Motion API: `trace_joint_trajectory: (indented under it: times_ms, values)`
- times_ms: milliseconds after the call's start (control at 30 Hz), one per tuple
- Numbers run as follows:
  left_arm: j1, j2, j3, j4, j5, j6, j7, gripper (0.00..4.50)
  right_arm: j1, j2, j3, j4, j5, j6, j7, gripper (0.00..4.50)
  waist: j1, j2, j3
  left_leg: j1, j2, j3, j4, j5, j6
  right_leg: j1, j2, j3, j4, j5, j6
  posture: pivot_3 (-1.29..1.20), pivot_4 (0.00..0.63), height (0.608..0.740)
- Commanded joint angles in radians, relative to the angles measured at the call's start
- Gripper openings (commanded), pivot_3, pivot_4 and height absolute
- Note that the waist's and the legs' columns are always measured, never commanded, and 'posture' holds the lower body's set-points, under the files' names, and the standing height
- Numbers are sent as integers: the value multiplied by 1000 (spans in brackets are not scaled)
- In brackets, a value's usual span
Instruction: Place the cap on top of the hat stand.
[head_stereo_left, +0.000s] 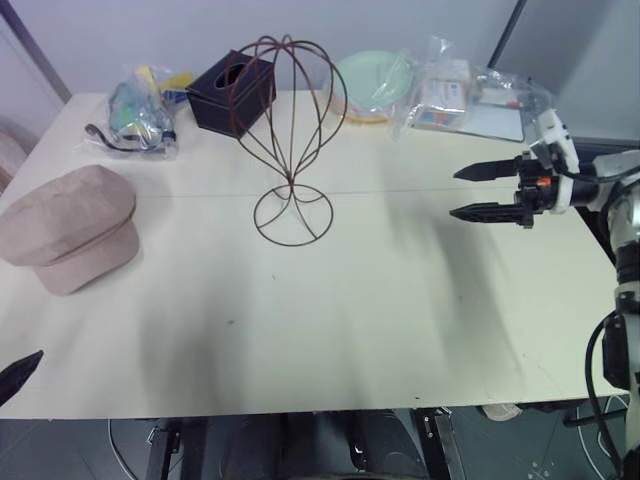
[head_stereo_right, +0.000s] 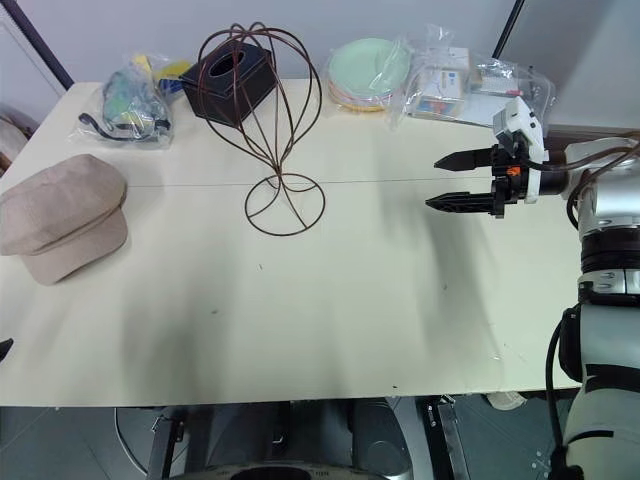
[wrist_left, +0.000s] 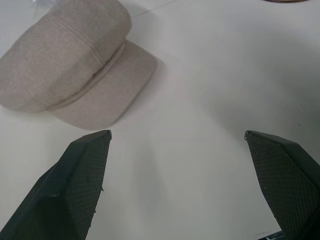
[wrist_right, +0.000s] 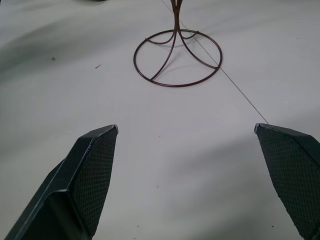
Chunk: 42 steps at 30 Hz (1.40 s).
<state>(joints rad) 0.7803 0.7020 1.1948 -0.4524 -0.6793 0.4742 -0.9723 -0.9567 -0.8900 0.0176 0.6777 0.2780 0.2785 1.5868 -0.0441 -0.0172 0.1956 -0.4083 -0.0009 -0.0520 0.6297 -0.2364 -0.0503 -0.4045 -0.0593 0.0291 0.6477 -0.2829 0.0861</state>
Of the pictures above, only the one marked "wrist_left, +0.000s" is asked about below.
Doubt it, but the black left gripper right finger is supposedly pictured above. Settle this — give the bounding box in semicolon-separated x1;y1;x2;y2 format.
244;129;320;240

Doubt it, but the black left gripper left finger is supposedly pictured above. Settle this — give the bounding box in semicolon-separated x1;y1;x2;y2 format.
0;129;113;240

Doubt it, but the beige fabric cap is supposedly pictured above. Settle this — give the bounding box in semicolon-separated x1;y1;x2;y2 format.
0;0;159;131

